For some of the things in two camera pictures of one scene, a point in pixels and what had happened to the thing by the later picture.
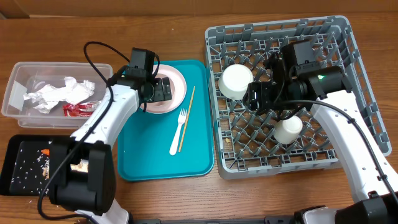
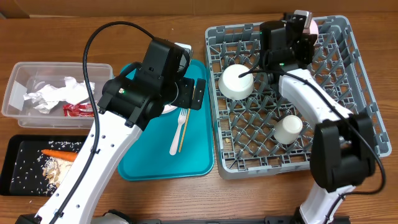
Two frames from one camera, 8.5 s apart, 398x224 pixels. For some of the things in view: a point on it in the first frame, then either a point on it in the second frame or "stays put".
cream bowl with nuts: [234, 81] stays put
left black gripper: [162, 92] to [187, 85]
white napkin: [46, 99] stays put
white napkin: [76, 93] stays put
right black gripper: [268, 90] to [308, 42]
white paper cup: [288, 129] stays put
